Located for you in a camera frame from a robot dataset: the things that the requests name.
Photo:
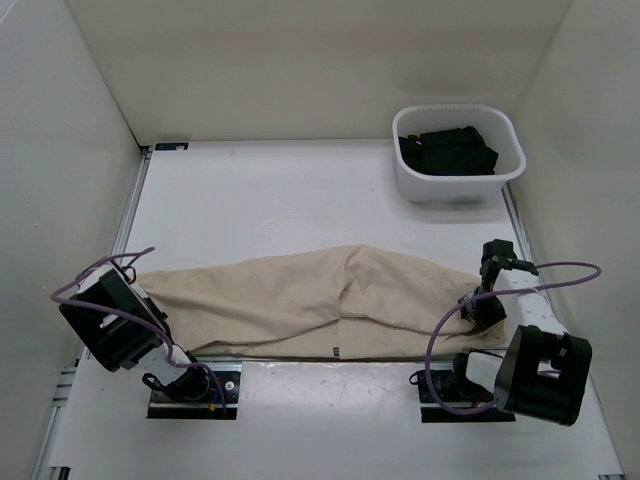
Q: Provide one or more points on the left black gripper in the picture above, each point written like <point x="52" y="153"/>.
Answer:
<point x="160" y="315"/>

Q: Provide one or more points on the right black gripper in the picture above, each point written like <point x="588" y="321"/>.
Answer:
<point x="483" y="319"/>

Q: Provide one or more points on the beige trousers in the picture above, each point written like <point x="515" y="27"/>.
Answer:
<point x="351" y="301"/>

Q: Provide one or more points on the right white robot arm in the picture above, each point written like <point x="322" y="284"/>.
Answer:
<point x="542" y="375"/>

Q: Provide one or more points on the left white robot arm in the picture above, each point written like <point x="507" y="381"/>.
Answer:
<point x="123" y="328"/>

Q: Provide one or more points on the black folded trousers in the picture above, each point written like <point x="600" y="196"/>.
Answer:
<point x="452" y="152"/>

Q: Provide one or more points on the white plastic basket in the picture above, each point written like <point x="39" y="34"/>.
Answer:
<point x="493" y="125"/>

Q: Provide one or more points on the blue corner label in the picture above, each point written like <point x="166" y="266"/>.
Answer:
<point x="171" y="146"/>

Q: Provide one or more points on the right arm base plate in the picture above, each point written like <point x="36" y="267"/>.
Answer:
<point x="458" y="394"/>

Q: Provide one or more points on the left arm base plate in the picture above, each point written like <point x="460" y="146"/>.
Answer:
<point x="225" y="395"/>

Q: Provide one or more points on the left aluminium frame rail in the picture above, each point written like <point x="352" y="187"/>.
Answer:
<point x="41" y="468"/>

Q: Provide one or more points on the aluminium frame rail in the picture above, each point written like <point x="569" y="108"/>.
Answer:
<point x="533" y="308"/>
<point x="41" y="468"/>
<point x="499" y="353"/>

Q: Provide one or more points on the right aluminium frame rail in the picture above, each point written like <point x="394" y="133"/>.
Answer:
<point x="533" y="308"/>

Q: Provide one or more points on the front aluminium frame rail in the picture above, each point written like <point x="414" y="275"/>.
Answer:
<point x="499" y="353"/>

